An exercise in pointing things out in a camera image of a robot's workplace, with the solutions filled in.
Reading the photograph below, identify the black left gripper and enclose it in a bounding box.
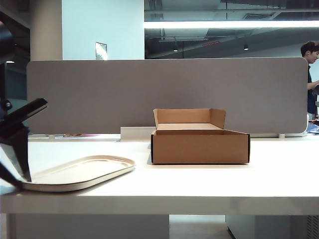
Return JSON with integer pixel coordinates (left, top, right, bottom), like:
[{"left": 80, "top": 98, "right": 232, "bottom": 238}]
[{"left": 0, "top": 98, "right": 48, "bottom": 191}]

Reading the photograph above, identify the beige oval pulp lid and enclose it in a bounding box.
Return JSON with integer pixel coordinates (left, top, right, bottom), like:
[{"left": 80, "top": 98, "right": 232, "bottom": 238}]
[{"left": 21, "top": 155, "right": 136, "bottom": 193}]

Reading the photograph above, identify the brown cardboard paper box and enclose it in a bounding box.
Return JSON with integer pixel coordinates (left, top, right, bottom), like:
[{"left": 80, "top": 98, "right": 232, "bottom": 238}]
[{"left": 150, "top": 108, "right": 251, "bottom": 165}]

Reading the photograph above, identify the grey felt desk partition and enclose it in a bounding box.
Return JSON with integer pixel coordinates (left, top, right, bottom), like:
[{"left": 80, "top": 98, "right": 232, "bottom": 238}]
[{"left": 26, "top": 57, "right": 309, "bottom": 138}]

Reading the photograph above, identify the long ceiling light strip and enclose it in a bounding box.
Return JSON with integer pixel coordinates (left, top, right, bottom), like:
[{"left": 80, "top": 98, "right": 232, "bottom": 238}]
[{"left": 144, "top": 20, "right": 319, "bottom": 29}]

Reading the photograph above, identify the blue patterned cloth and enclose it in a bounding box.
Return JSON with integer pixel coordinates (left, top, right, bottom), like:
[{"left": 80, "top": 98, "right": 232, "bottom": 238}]
[{"left": 307, "top": 119, "right": 319, "bottom": 135}]

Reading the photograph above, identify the person in dark shirt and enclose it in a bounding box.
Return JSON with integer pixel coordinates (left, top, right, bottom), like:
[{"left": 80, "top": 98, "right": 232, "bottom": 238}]
[{"left": 300, "top": 41, "right": 319, "bottom": 116}]

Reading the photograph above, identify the white cable tray box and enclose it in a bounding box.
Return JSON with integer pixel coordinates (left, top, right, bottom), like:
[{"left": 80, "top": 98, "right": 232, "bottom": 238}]
[{"left": 120, "top": 126, "right": 157, "bottom": 141}]

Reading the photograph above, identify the framed wall poster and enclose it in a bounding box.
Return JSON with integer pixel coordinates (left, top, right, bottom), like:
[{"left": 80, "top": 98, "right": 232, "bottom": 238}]
[{"left": 95, "top": 41, "right": 108, "bottom": 61}]

